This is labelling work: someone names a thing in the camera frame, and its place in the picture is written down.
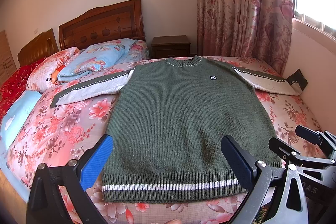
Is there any green knit sweater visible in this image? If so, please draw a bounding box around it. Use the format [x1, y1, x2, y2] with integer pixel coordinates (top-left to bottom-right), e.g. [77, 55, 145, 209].
[51, 56, 303, 203]

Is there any light blue pillow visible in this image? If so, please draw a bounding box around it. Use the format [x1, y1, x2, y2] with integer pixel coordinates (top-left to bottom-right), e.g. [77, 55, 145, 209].
[1, 90, 42, 151]

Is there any pink floral pillow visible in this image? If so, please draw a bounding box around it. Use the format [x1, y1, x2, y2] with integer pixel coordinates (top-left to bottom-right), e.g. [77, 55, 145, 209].
[26, 47, 79, 93]

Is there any folded light blue floral quilt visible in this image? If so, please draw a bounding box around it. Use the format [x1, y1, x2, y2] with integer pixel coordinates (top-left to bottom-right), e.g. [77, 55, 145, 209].
[57, 38, 136, 82]

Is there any red floral bedding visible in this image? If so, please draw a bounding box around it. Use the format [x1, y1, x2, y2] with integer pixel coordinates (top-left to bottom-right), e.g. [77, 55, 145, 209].
[0, 57, 46, 119]

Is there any wooden wardrobe door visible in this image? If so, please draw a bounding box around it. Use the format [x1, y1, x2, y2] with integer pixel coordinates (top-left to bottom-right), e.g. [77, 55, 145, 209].
[0, 30, 17, 85]

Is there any dark wooden nightstand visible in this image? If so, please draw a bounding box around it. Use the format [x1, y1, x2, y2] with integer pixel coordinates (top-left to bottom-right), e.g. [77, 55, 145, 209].
[151, 35, 191, 59]

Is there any floral pink curtain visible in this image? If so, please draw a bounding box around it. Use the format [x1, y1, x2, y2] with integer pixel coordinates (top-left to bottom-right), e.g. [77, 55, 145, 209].
[197, 0, 293, 74]

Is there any carved wooden headboard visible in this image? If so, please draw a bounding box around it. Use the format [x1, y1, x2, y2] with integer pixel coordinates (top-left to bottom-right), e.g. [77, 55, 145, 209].
[59, 0, 145, 50]

